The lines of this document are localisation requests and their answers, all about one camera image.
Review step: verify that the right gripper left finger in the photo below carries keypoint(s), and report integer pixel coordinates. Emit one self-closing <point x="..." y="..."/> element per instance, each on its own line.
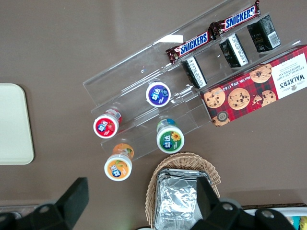
<point x="72" y="203"/>

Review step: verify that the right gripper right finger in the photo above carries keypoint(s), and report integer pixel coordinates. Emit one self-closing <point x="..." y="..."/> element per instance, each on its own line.
<point x="216" y="213"/>

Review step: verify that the light oval wicker basket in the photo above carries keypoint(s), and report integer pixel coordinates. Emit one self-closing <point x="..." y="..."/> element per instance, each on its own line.
<point x="187" y="160"/>

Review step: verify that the cream plastic tray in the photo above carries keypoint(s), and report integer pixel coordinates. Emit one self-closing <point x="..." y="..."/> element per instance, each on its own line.
<point x="14" y="124"/>

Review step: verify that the stacked foil containers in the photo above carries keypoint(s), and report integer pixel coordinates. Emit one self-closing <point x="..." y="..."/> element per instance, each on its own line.
<point x="175" y="198"/>

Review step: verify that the clear acrylic bottle rack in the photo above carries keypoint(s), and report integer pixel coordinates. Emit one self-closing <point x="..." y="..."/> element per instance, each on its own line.
<point x="16" y="209"/>

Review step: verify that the orange-lid gum bottle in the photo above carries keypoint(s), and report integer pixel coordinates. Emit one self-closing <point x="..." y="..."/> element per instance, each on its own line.
<point x="118" y="167"/>

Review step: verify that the red-lid gum bottle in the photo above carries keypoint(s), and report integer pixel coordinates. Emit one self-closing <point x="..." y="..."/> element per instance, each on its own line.
<point x="105" y="125"/>

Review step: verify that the green-lid gum bottle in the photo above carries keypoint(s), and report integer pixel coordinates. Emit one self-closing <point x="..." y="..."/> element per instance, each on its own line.
<point x="170" y="140"/>

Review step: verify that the red tartan cookie box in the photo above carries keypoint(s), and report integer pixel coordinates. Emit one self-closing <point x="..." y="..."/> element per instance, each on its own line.
<point x="251" y="91"/>

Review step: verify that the blue-lid gum bottle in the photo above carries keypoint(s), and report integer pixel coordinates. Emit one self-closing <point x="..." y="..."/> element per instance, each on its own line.
<point x="158" y="94"/>

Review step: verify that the clear acrylic stepped stand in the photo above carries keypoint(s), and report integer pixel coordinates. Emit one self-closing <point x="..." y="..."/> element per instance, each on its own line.
<point x="168" y="36"/>
<point x="124" y="79"/>

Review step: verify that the small black box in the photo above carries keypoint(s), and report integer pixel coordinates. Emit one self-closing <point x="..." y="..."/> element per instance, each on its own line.
<point x="263" y="33"/>
<point x="194" y="72"/>
<point x="233" y="50"/>

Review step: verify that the Snickers chocolate bar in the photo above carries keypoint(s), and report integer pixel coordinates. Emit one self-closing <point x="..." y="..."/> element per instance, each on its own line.
<point x="192" y="45"/>
<point x="237" y="18"/>

